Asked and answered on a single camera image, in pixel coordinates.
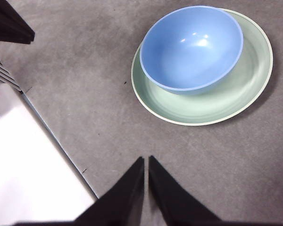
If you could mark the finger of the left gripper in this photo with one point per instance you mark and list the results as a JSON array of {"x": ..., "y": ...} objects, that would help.
[{"x": 7, "y": 23}]

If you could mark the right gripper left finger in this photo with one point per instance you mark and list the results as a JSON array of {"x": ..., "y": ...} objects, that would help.
[{"x": 122, "y": 202}]

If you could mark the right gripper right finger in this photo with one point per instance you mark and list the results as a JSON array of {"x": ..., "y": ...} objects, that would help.
[{"x": 174, "y": 202}]

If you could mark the green round plate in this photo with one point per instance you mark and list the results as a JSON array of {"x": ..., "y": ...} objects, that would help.
[{"x": 202, "y": 108}]

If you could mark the blue ribbed bowl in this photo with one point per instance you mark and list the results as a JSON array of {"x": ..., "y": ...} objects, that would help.
[{"x": 191, "y": 58}]

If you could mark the grey ribbed panel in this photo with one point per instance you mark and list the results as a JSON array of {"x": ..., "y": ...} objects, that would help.
[{"x": 2, "y": 73}]

